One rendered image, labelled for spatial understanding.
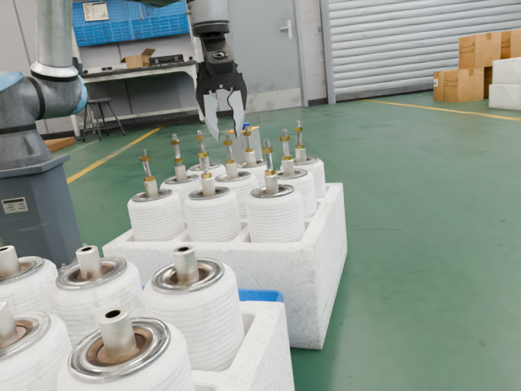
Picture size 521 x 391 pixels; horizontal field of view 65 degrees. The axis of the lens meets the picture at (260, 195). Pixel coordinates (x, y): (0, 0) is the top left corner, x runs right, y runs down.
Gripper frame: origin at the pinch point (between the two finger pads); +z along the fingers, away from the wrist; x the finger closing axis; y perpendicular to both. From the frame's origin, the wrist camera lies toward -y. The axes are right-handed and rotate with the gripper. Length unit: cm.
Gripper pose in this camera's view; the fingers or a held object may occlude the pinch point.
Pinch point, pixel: (227, 133)
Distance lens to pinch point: 82.8
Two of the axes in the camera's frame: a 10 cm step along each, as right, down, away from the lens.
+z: 1.2, 9.6, 2.7
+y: -2.4, -2.3, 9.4
